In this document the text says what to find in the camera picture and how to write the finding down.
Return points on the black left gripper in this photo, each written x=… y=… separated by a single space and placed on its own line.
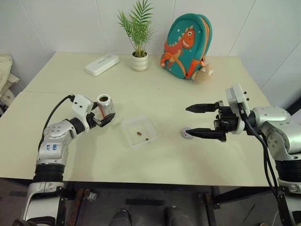
x=90 y=120

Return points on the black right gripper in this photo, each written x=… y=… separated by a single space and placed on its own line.
x=227 y=118

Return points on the silver metal can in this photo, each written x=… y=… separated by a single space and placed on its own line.
x=108 y=107

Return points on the small white round cap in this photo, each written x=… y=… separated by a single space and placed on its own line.
x=184 y=131

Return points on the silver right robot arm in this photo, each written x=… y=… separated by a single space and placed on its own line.
x=277 y=127

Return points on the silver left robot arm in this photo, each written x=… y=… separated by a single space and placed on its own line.
x=54 y=136

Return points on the clear square plastic container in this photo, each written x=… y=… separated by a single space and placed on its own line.
x=138 y=131

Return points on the beige plush toy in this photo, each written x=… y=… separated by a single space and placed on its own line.
x=203 y=74

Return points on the white oblong plastic case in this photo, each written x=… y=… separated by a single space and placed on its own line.
x=102 y=64

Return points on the cream ribbed plant pot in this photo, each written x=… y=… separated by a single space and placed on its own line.
x=140 y=62

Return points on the teal dinosaur backpack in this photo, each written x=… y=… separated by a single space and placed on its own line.
x=188 y=54

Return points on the green palm plant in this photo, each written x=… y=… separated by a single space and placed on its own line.
x=138 y=26

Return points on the dark rounded shape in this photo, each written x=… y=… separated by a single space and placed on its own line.
x=122 y=217
x=177 y=215

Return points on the beige cloth bundle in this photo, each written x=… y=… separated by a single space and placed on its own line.
x=5 y=75

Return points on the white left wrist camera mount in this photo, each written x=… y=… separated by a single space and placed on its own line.
x=81 y=104

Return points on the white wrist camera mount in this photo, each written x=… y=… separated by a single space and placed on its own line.
x=81 y=104
x=236 y=96

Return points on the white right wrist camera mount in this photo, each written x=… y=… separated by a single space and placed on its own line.
x=236 y=96

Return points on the black metal table frame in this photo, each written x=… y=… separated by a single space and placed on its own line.
x=141 y=184

